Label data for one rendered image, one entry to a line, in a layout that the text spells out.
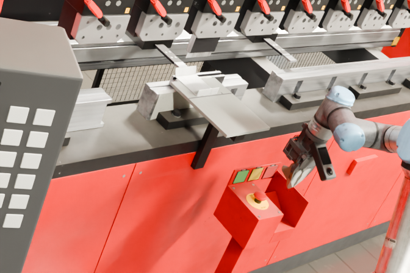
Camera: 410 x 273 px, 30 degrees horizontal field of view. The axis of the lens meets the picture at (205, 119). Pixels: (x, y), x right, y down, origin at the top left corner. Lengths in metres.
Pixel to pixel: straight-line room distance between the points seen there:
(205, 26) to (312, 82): 0.72
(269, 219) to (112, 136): 0.52
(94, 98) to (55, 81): 1.22
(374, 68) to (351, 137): 1.03
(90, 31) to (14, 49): 1.01
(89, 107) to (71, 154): 0.15
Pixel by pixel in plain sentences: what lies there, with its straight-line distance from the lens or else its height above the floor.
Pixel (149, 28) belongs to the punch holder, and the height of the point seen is 1.20.
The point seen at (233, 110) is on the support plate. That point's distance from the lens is 2.22.
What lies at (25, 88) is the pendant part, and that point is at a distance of 0.87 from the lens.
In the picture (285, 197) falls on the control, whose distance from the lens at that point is 2.41.
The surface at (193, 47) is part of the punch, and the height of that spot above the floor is 1.11.
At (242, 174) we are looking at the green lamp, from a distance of 2.30.
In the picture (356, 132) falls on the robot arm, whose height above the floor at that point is 1.16.
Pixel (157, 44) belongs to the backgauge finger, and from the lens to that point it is 2.41.
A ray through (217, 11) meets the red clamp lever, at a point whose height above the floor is 1.27.
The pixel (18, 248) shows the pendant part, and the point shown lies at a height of 1.33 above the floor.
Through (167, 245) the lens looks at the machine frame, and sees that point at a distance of 2.56.
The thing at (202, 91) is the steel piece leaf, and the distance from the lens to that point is 2.22.
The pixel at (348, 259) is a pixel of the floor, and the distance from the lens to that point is 3.69.
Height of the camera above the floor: 2.03
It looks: 29 degrees down
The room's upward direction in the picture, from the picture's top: 23 degrees clockwise
